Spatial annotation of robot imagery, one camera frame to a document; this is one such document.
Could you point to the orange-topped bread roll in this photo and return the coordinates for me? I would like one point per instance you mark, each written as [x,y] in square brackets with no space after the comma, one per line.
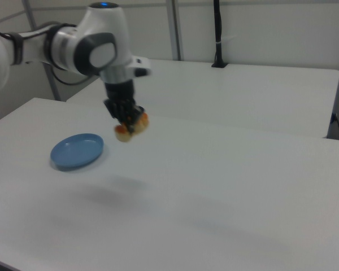
[123,137]

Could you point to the black camera pole with clamp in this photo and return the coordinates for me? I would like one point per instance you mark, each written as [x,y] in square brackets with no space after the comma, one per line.
[218,28]

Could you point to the white side table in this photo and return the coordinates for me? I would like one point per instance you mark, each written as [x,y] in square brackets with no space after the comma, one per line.
[243,96]

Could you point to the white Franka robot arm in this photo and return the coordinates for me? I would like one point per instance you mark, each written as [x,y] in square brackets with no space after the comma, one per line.
[101,28]

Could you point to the blue round plate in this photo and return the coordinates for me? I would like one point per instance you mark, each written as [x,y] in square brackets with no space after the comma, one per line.
[73,153]

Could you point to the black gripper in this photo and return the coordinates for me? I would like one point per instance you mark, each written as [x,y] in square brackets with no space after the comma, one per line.
[120,104]

